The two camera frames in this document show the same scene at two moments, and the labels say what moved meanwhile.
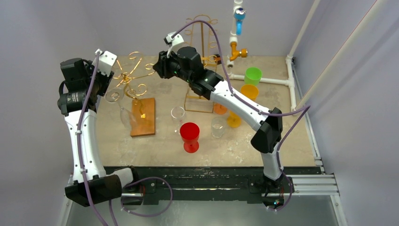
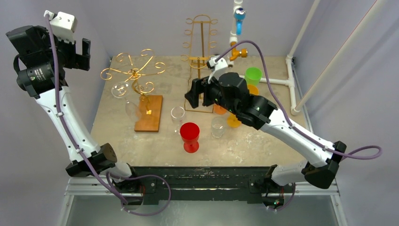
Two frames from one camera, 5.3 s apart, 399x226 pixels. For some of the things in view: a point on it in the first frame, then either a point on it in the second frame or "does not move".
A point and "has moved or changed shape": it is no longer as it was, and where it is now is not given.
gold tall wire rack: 201,28 does not move
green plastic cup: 253,76 does not move
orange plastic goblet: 219,109 does not move
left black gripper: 104,79 → 76,60
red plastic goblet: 190,132 does not move
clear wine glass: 115,95 → 121,89
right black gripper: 161,67 → 202,93
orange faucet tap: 235,53 does not move
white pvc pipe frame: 289,81 does not move
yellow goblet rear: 250,91 does not move
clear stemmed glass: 177,113 does not move
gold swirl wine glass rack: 142,110 has moved or changed shape
